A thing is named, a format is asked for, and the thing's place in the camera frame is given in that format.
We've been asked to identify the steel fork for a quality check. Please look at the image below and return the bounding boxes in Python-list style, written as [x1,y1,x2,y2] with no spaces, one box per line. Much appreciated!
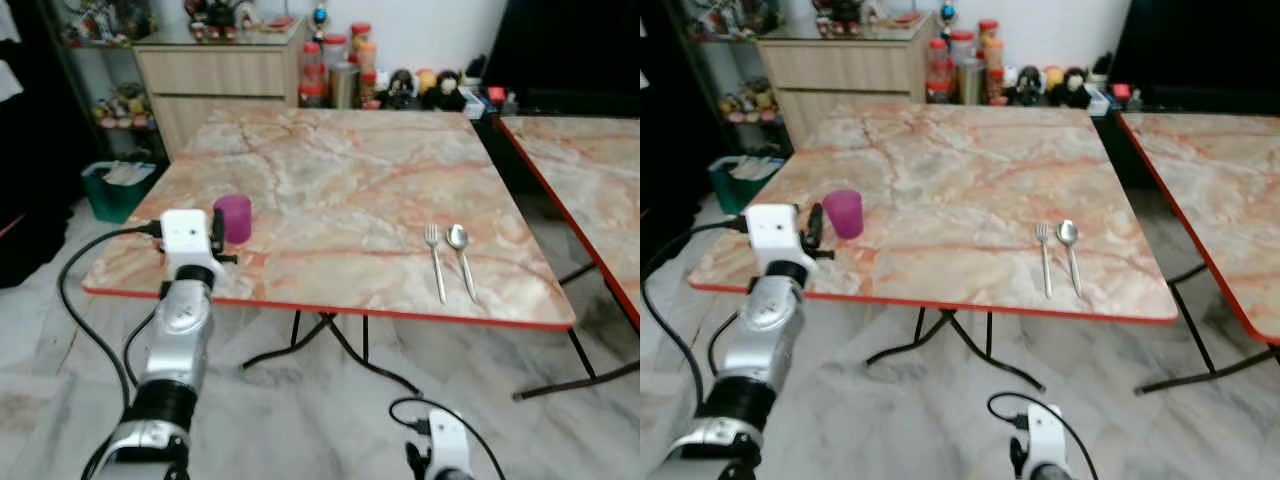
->
[1035,223,1055,299]
[424,225,448,305]

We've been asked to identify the light wooden drawer cabinet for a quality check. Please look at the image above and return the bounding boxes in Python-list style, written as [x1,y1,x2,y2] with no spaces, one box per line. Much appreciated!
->
[757,14,938,147]
[133,20,307,159]

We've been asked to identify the green bin with papers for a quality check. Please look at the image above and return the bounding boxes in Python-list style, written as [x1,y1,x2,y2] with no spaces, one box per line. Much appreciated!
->
[81,160,159,225]
[709,154,787,215]

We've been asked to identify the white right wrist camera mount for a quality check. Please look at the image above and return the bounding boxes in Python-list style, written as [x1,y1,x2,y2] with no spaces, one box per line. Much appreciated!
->
[427,409,472,479]
[1024,403,1070,475]

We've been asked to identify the glass shelf with figurines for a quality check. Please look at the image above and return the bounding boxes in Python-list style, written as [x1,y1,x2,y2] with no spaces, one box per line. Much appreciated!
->
[680,0,791,159]
[55,0,168,163]

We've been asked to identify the purple plastic cup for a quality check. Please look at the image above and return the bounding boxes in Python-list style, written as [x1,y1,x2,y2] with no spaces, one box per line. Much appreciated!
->
[213,194,253,245]
[822,189,864,240]

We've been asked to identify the dark figurines group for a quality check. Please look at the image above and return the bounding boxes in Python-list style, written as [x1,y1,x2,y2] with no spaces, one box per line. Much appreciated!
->
[183,0,263,43]
[810,0,891,39]

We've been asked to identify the clear jar red lid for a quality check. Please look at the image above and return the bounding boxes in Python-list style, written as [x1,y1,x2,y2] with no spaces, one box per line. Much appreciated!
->
[299,41,327,108]
[926,38,953,104]

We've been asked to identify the black metal table legs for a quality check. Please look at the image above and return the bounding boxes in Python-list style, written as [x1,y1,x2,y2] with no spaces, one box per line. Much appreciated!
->
[865,307,1047,394]
[240,310,641,403]
[558,260,603,288]
[1135,260,1280,395]

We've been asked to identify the steel canister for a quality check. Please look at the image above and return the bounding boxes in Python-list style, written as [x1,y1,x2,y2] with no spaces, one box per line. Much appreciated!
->
[958,58,985,106]
[332,62,360,110]

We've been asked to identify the steel spoon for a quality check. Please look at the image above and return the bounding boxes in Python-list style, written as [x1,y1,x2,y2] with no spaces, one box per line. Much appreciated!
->
[446,223,481,304]
[1056,219,1086,298]

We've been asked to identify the black brown monkey plush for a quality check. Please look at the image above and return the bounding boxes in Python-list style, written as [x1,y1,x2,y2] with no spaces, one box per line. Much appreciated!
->
[1058,66,1094,109]
[430,69,467,112]

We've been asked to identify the black television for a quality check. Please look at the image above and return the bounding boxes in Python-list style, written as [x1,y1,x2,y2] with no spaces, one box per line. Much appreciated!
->
[1108,0,1280,114]
[480,0,641,117]

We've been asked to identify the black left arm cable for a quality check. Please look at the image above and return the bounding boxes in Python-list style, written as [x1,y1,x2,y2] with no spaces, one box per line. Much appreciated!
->
[56,222,166,480]
[640,217,751,403]

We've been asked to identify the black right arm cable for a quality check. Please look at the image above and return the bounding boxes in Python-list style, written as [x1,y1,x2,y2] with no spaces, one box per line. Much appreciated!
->
[388,396,507,480]
[987,391,1101,480]

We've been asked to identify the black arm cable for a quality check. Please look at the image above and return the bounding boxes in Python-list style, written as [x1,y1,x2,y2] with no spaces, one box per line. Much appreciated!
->
[987,391,1101,480]
[388,396,507,480]
[56,222,166,480]
[640,217,751,403]

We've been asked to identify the tall orange snack jar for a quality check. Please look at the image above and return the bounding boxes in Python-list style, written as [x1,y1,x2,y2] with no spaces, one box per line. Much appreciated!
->
[977,18,1005,101]
[349,21,379,103]

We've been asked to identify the black plush toy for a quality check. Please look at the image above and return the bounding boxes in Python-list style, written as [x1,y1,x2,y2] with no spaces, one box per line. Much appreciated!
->
[1010,65,1045,108]
[384,68,418,111]

